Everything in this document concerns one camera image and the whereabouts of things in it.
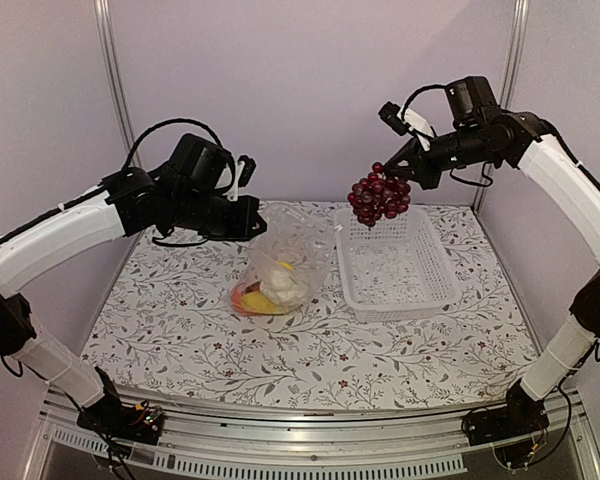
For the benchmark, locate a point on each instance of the orange toy pumpkin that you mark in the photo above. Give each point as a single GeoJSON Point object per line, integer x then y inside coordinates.
{"type": "Point", "coordinates": [236, 298]}

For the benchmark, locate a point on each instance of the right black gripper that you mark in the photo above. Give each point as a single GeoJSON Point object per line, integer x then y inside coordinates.
{"type": "Point", "coordinates": [420, 169]}

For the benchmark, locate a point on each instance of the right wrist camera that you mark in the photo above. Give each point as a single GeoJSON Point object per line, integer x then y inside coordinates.
{"type": "Point", "coordinates": [405, 121]}

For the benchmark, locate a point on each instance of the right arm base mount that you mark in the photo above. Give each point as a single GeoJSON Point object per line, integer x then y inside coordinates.
{"type": "Point", "coordinates": [518, 429]}

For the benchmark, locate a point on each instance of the left aluminium frame post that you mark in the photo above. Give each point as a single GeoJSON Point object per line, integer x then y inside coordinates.
{"type": "Point", "coordinates": [105, 30]}

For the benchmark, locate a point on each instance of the clear zip top bag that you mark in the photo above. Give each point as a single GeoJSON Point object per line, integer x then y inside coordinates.
{"type": "Point", "coordinates": [294, 236]}

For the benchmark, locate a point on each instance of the right aluminium frame post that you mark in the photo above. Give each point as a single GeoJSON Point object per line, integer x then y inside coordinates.
{"type": "Point", "coordinates": [515, 51]}

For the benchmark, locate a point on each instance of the aluminium frame post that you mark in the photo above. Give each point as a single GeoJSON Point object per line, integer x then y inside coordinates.
{"type": "Point", "coordinates": [515, 51]}
{"type": "Point", "coordinates": [105, 30]}

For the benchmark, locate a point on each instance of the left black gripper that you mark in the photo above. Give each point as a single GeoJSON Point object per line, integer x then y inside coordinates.
{"type": "Point", "coordinates": [243, 229]}

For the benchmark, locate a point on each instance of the dark red toy grapes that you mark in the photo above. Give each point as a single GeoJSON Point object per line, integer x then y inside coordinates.
{"type": "Point", "coordinates": [379, 195]}

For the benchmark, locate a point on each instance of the white plastic basket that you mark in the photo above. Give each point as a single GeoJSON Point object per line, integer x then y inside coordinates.
{"type": "Point", "coordinates": [396, 270]}

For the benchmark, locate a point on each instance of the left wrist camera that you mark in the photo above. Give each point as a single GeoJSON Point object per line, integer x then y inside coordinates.
{"type": "Point", "coordinates": [236, 175]}

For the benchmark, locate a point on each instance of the floral table mat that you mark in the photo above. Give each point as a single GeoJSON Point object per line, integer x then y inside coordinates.
{"type": "Point", "coordinates": [167, 326]}

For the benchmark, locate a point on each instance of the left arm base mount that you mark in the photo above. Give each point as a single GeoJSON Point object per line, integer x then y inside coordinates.
{"type": "Point", "coordinates": [141, 423]}

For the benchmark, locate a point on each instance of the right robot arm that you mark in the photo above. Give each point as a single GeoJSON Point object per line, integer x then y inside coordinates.
{"type": "Point", "coordinates": [460, 124]}

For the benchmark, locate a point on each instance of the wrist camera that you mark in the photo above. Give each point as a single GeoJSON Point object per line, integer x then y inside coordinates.
{"type": "Point", "coordinates": [405, 121]}
{"type": "Point", "coordinates": [236, 175]}

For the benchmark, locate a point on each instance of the front aluminium rail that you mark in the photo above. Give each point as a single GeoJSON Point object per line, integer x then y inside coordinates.
{"type": "Point", "coordinates": [214, 440]}

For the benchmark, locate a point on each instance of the white toy cauliflower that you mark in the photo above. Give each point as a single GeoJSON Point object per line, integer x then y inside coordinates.
{"type": "Point", "coordinates": [283, 288]}

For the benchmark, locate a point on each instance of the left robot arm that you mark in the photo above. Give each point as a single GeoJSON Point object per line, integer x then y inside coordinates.
{"type": "Point", "coordinates": [195, 189]}

